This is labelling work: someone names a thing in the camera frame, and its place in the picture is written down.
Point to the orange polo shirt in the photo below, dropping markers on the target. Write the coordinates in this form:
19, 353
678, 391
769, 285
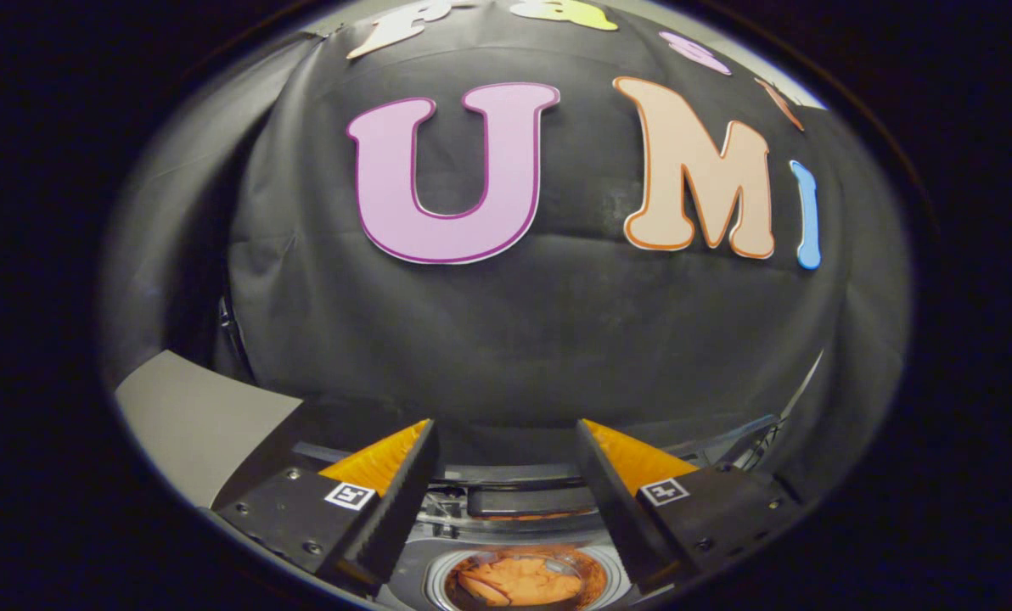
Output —
514, 581

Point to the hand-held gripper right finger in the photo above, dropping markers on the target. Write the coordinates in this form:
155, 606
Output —
612, 501

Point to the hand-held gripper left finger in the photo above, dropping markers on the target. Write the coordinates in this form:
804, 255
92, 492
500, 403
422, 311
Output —
400, 501

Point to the metal light stand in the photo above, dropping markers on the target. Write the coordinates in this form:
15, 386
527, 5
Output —
799, 386

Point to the beige and black cabinet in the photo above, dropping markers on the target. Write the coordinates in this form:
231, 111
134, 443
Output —
192, 416

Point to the grey washing machine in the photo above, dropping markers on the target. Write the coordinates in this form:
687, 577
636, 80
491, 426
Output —
417, 568

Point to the black backdrop cloth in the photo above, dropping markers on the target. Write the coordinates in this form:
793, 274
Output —
557, 322

